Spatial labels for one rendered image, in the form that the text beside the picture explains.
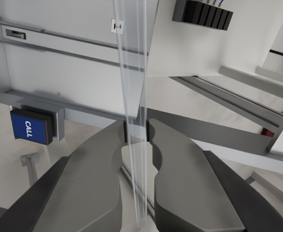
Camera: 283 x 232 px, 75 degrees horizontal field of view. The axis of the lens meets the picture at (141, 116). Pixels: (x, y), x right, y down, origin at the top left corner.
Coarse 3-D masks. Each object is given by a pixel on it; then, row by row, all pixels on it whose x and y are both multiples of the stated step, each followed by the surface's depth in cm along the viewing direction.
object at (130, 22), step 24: (120, 0) 7; (144, 0) 8; (120, 24) 8; (144, 24) 8; (120, 48) 9; (144, 48) 9; (144, 72) 10; (144, 96) 11; (144, 120) 12; (144, 144) 14; (144, 168) 16; (144, 192) 19; (144, 216) 24
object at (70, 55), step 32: (0, 0) 22; (32, 0) 21; (64, 0) 21; (96, 0) 20; (32, 32) 23; (64, 32) 22; (96, 32) 22; (32, 64) 25; (64, 64) 24; (96, 64) 23; (64, 96) 26; (96, 96) 25
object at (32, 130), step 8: (16, 120) 24; (24, 120) 23; (32, 120) 23; (16, 128) 24; (24, 128) 24; (32, 128) 24; (40, 128) 24; (24, 136) 25; (32, 136) 24; (40, 136) 24
